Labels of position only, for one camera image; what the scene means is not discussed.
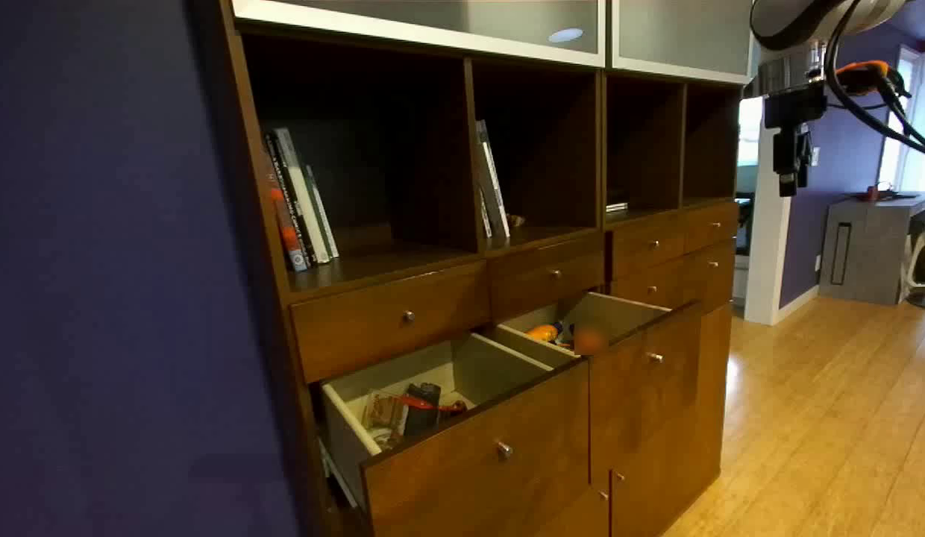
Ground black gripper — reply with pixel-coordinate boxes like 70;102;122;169
761;84;829;200

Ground medium wooden drawer with knob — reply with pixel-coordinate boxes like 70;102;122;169
486;236;608;322

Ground wooden drawer holding tools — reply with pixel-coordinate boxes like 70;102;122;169
682;237;738;306

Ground red handled tool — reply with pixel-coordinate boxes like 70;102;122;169
398;391;473;418

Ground wooden cabinet door with knob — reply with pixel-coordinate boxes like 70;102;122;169
535;480;616;537
608;397;738;537

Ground large orange round item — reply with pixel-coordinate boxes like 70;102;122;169
570;325;611;357

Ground white chair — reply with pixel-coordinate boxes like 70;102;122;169
896;216;925;313

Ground white door frame pillar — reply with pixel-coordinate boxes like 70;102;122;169
741;91;798;327

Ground wide wooden drawer with knob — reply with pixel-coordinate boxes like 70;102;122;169
288;260;492;388

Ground orange cable connector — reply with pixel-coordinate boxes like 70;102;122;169
835;57;896;99

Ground grey leaning book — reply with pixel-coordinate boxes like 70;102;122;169
473;136;500;251

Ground large deep wooden drawer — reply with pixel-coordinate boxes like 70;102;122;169
318;331;594;537

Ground black boxy tool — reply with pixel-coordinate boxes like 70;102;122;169
403;379;444;437

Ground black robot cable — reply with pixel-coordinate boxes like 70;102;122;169
820;0;925;160

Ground grey thin book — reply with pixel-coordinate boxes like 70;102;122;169
306;160;343;263

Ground white leaning book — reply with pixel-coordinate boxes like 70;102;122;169
477;117;517;245

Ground narrow frosted glass cabinet door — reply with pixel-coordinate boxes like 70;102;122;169
608;0;761;85

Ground wide frosted glass cabinet door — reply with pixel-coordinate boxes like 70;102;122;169
231;0;611;72

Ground book with orange spots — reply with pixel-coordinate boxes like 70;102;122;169
264;131;313;278

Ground brown wooden cabinet frame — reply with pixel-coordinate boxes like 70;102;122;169
189;0;761;537

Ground grey office cabinet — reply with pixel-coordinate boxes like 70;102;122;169
817;191;925;306

